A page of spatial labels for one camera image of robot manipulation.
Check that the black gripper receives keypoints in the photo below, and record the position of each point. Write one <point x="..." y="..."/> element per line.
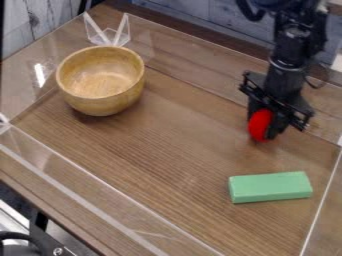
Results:
<point x="276" y="92"/>

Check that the red plush strawberry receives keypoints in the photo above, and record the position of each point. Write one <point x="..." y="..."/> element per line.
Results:
<point x="258" y="125"/>

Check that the green rectangular block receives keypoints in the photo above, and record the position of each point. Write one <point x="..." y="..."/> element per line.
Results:
<point x="269" y="187"/>

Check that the wooden bowl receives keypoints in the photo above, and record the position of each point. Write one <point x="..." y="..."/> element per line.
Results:
<point x="101" y="79"/>

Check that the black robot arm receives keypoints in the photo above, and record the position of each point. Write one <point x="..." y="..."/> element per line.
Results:
<point x="300" y="30"/>

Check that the clear acrylic corner bracket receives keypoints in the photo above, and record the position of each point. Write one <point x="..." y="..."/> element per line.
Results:
<point x="107" y="37"/>

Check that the clear acrylic tray wall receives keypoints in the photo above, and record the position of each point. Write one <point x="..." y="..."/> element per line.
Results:
<point x="111" y="222"/>

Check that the black table leg bracket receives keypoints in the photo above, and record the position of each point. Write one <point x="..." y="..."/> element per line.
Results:
<point x="59" y="242"/>

